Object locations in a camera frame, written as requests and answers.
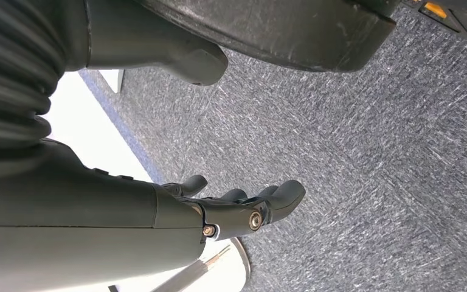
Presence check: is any dark grey robot body shell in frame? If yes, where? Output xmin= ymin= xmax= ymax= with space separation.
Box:
xmin=136 ymin=0 xmax=398 ymax=74

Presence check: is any yellow black frame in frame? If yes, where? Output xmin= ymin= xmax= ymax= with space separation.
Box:
xmin=403 ymin=0 xmax=467 ymax=47

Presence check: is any grey kiosk stand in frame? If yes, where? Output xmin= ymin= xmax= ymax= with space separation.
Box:
xmin=98 ymin=69 xmax=125 ymax=94

